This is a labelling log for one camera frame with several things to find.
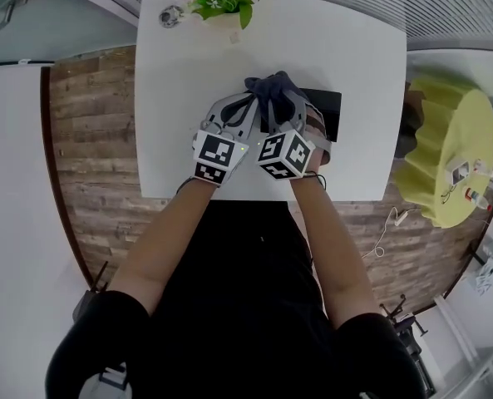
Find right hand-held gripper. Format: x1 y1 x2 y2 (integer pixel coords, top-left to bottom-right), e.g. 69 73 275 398
255 91 317 181

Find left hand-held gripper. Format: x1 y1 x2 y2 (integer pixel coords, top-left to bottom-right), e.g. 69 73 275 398
191 91 260 188

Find dark blue cloth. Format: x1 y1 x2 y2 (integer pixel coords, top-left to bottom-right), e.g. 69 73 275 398
244 70 309 125

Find black desk telephone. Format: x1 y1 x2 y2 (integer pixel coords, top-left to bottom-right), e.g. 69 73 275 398
259 87 343 143

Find person's right forearm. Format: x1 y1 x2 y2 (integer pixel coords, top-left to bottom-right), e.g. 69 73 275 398
289 172 382 332

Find person's left forearm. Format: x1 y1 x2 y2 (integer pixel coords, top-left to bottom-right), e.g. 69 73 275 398
108 175 214 319

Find person's right hand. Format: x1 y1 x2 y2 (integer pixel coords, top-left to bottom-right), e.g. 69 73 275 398
303 101 333 172

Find black wrist band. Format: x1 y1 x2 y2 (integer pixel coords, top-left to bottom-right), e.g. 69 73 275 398
303 170 328 190

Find white square table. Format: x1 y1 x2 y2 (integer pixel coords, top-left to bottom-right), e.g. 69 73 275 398
134 0 409 203

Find potted pink flowers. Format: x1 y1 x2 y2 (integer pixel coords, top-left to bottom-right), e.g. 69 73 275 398
171 0 270 31

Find person's black shirt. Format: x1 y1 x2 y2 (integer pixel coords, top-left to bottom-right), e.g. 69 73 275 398
44 200 428 399

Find black-rimmed glasses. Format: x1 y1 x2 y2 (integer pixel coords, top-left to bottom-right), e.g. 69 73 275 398
439 183 458 205

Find small white box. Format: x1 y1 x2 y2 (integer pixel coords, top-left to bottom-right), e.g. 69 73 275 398
446 159 472 185

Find round table yellow-green tablecloth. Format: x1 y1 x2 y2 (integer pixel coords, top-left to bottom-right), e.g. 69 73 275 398
391 76 493 229

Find small white red-label bottle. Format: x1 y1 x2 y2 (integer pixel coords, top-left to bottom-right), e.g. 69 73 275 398
472 158 493 179

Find clear bottle red cap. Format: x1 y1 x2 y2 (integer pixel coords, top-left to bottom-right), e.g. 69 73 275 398
463 186 493 212

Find crumpled white plastic bag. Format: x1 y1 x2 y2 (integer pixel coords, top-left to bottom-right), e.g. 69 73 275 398
472 259 493 295

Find white floor cable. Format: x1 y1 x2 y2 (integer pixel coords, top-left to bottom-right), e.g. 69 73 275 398
361 205 418 259

